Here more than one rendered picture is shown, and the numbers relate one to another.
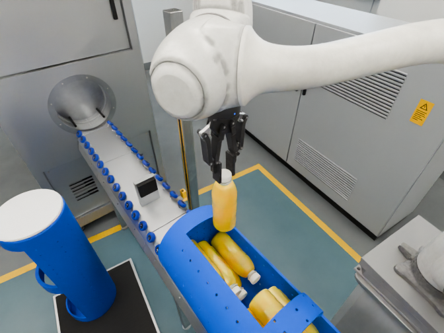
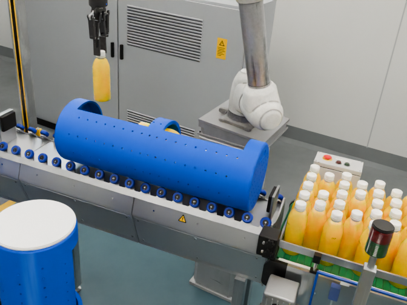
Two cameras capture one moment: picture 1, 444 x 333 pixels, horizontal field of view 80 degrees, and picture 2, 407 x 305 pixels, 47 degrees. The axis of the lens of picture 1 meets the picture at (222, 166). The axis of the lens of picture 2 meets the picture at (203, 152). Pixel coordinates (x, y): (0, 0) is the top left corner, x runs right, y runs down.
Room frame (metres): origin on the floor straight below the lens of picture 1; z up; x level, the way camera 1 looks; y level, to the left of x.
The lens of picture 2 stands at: (-1.36, 0.61, 2.04)
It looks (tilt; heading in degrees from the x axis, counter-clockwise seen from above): 28 degrees down; 328
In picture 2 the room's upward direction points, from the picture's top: 5 degrees clockwise
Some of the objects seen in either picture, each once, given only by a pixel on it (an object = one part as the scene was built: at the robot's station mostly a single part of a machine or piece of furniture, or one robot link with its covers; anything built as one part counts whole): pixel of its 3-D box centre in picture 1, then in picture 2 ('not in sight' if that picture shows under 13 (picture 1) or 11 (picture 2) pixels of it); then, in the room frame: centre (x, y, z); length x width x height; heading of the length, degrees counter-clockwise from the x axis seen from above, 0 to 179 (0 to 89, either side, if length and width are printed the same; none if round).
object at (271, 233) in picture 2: not in sight; (269, 242); (-0.33, -0.35, 0.95); 0.10 x 0.07 x 0.10; 129
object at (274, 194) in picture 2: not in sight; (272, 203); (-0.17, -0.48, 0.99); 0.10 x 0.02 x 0.12; 129
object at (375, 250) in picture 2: not in sight; (377, 245); (-0.69, -0.44, 1.18); 0.06 x 0.06 x 0.05
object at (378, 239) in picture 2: not in sight; (381, 233); (-0.69, -0.44, 1.23); 0.06 x 0.06 x 0.04
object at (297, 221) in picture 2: not in sight; (295, 229); (-0.35, -0.45, 1.00); 0.07 x 0.07 x 0.20
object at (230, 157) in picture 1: (230, 163); (102, 44); (0.53, -0.02, 1.48); 0.03 x 0.01 x 0.07; 39
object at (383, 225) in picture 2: not in sight; (377, 246); (-0.69, -0.44, 1.18); 0.06 x 0.06 x 0.16
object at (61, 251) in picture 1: (67, 264); not in sight; (0.72, 0.83, 0.59); 0.28 x 0.28 x 0.88
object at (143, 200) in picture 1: (147, 191); (7, 127); (0.87, 0.35, 1.00); 0.10 x 0.04 x 0.15; 129
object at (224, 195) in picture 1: (224, 202); (101, 77); (0.51, -0.01, 1.34); 0.07 x 0.07 x 0.20
